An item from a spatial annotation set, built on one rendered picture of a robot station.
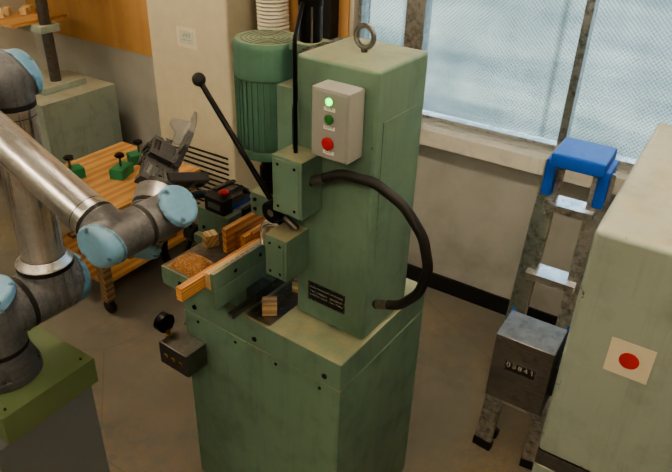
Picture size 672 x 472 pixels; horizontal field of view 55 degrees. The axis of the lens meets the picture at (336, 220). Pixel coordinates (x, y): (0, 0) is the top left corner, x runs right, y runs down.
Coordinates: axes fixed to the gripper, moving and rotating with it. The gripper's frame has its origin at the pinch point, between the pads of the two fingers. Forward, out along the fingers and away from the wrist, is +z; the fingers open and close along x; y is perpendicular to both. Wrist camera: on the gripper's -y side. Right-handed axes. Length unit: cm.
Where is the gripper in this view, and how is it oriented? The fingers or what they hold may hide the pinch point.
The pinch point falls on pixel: (183, 126)
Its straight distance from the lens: 167.3
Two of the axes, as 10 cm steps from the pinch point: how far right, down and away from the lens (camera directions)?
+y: -7.7, -4.0, -5.0
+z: 1.0, -8.5, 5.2
